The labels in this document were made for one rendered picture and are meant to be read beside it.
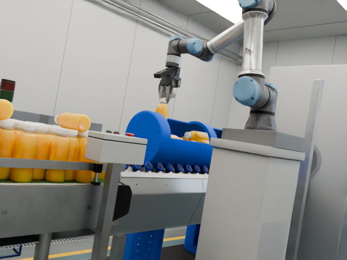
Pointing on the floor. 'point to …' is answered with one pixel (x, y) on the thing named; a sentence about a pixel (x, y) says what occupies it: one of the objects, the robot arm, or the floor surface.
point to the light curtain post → (304, 170)
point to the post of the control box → (106, 211)
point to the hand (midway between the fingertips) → (163, 100)
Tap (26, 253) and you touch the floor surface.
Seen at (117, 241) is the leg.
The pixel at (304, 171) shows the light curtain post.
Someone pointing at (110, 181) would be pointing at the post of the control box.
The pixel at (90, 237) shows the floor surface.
